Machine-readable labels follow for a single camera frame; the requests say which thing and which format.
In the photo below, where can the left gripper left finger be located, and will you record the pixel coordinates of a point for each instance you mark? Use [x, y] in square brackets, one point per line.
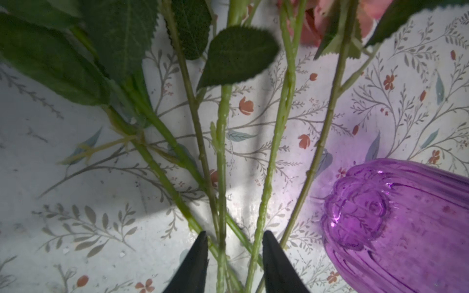
[191, 274]

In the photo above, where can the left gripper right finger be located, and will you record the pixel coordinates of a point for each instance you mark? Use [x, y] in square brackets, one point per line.
[280, 276]

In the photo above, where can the blue purple glass vase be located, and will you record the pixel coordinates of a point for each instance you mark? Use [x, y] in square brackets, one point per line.
[393, 226]

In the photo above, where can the peach spray rose stem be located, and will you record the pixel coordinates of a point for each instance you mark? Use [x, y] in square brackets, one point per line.
[236, 54]

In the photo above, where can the floral patterned table mat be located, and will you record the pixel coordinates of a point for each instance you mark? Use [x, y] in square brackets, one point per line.
[83, 213]

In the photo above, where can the small pink spray roses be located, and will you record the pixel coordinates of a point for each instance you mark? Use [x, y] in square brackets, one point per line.
[91, 53]

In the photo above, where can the small magenta spray stem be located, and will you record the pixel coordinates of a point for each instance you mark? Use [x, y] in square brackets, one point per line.
[410, 103]

